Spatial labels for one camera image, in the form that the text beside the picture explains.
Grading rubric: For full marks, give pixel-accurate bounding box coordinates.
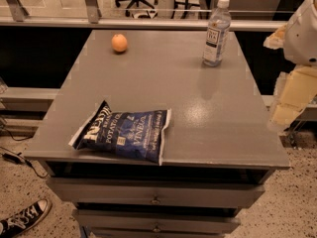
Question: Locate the black canvas sneaker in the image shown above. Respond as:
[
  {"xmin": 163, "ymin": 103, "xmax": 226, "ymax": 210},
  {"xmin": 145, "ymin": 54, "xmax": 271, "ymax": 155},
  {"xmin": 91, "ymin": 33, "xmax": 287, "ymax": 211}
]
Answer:
[{"xmin": 0, "ymin": 199, "xmax": 52, "ymax": 238}]

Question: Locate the black floor cable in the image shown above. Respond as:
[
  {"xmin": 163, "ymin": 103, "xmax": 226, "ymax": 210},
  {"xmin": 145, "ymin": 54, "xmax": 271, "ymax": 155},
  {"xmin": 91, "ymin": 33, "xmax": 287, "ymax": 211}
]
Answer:
[{"xmin": 0, "ymin": 126, "xmax": 50, "ymax": 179}]

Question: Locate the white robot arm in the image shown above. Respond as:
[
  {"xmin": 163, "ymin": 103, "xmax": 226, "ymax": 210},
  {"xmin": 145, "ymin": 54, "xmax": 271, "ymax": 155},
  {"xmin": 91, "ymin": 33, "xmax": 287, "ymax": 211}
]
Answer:
[{"xmin": 264, "ymin": 0, "xmax": 317, "ymax": 132}]

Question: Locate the grey drawer cabinet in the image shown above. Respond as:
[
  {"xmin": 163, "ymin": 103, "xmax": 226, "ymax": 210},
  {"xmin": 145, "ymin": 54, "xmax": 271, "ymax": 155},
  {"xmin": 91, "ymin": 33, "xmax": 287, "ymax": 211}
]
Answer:
[{"xmin": 26, "ymin": 30, "xmax": 289, "ymax": 238}]

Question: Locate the orange fruit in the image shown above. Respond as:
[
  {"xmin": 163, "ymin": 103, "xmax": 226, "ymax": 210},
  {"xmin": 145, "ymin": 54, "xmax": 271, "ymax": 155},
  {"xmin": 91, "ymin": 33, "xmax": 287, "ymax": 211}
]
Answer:
[{"xmin": 111, "ymin": 34, "xmax": 128, "ymax": 53}]

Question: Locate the metal glass railing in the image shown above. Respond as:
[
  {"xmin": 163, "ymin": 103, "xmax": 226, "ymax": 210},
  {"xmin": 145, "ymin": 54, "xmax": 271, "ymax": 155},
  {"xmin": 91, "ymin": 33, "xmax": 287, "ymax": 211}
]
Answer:
[{"xmin": 0, "ymin": 0, "xmax": 283, "ymax": 31}]

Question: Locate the clear blue plastic bottle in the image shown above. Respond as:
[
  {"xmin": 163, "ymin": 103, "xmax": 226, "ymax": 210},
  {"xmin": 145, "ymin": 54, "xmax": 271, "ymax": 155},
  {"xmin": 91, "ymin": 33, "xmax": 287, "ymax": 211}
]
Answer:
[{"xmin": 203, "ymin": 0, "xmax": 231, "ymax": 66}]

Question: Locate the blue potato chip bag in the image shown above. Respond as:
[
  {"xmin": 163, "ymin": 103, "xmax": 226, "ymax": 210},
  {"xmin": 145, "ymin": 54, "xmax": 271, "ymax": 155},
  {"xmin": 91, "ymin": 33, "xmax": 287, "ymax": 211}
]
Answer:
[{"xmin": 68, "ymin": 101, "xmax": 171, "ymax": 165}]

